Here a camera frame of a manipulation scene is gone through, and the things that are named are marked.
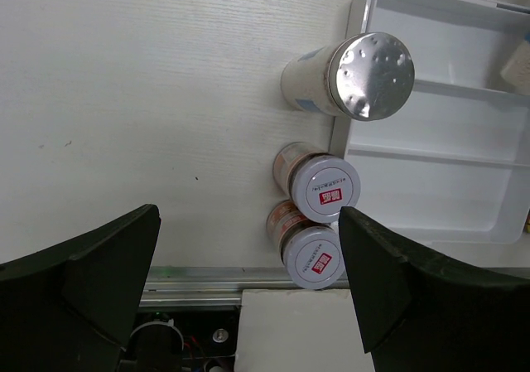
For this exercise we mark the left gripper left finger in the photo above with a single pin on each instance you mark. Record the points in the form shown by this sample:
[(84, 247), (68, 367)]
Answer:
[(71, 307)]

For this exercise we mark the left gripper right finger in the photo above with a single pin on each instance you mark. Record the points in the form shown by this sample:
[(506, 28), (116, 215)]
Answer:
[(420, 310)]

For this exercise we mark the yellow small bottle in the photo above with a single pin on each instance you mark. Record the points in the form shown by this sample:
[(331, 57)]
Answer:
[(526, 228)]

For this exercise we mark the brown spice jar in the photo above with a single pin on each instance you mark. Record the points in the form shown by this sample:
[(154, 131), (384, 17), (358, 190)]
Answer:
[(309, 251), (317, 182)]

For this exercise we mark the blue-label shaker bottle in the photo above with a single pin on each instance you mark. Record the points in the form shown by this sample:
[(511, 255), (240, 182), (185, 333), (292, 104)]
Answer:
[(515, 71), (366, 77)]

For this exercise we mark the white divided tray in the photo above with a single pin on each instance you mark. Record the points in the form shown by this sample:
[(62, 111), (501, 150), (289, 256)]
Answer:
[(452, 165)]

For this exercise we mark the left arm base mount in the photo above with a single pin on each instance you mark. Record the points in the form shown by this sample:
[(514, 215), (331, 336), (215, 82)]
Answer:
[(182, 339)]

